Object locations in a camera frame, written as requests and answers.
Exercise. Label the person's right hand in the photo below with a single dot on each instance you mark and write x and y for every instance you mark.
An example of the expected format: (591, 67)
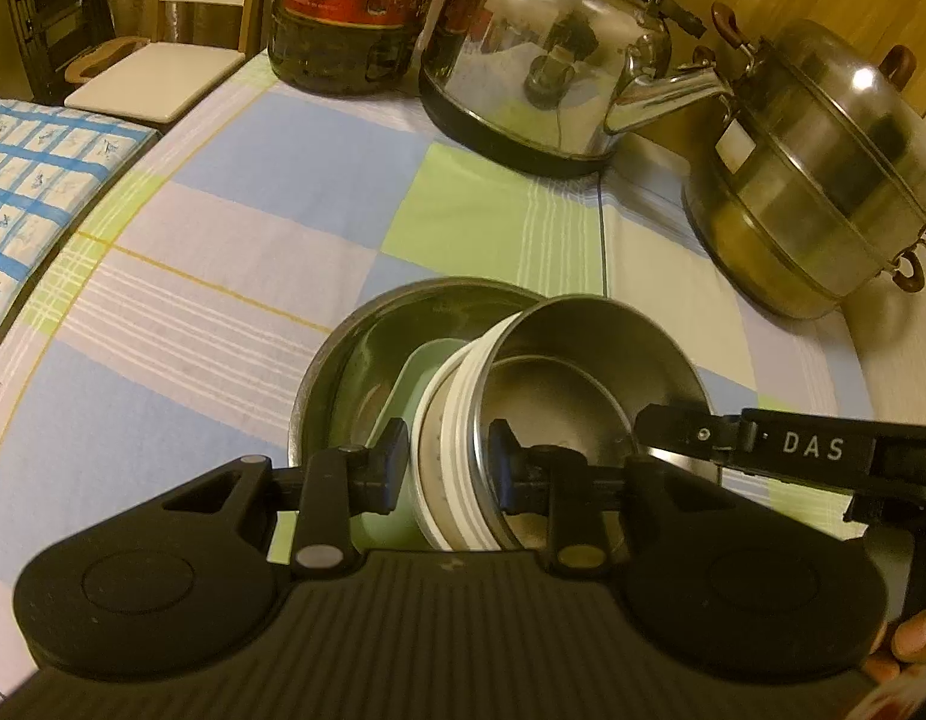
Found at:
(920, 637)

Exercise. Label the blue tile-print cloth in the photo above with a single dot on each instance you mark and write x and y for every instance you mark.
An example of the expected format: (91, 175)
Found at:
(42, 165)

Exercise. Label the checked tablecloth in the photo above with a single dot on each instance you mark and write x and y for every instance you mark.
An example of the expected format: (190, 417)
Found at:
(208, 240)

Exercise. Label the large cooking oil bottle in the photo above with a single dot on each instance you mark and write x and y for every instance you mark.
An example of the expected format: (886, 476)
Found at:
(343, 30)

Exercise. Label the small stainless steel cup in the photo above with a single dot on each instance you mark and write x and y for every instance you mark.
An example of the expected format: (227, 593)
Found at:
(553, 405)

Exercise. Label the large stainless steel basin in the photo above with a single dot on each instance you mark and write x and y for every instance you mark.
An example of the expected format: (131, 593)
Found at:
(335, 375)

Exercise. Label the white chair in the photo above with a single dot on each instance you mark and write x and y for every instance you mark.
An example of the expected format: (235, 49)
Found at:
(147, 82)

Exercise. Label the stainless steel steamer pot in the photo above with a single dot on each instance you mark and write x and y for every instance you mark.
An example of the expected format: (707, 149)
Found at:
(808, 165)

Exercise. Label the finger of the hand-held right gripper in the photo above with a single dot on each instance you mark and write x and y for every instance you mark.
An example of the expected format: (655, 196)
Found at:
(688, 435)

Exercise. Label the dark shelf rack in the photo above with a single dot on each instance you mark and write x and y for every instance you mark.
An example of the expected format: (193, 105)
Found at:
(50, 15)

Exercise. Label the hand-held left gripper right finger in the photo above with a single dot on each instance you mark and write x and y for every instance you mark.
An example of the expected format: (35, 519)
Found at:
(500, 469)

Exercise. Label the green square plate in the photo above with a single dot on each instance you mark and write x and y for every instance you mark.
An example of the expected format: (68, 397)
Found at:
(403, 390)

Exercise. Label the cream ribbed bowl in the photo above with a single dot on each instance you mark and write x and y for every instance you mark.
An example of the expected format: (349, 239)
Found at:
(440, 480)

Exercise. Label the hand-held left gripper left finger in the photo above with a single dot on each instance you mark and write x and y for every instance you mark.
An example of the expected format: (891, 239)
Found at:
(395, 465)

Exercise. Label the stainless steel kettle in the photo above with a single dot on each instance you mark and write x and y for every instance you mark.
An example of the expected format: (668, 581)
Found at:
(523, 52)

